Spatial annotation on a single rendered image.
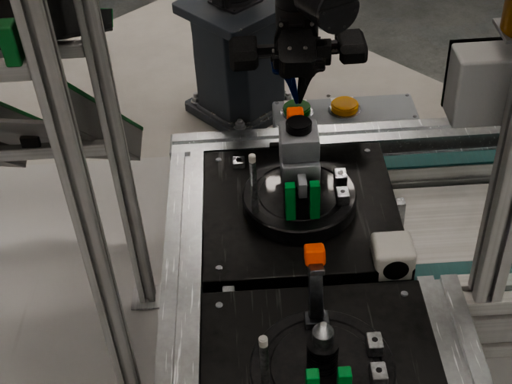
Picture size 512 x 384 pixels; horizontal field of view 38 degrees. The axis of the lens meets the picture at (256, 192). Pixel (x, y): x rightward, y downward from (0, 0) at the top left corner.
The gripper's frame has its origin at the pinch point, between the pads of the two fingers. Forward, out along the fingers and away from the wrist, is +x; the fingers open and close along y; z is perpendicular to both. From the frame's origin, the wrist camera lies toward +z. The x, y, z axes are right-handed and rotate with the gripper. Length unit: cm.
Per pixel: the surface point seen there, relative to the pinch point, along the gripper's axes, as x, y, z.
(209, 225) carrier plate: 4.5, -12.9, 23.8
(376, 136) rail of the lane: 5.5, 10.4, 6.6
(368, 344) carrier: 1.2, 2.7, 45.7
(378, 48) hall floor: 101, 49, -184
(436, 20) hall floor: 101, 79, -205
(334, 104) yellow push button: 4.3, 5.4, 0.0
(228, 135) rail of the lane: 5.4, -10.3, 4.2
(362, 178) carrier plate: 4.6, 6.8, 16.9
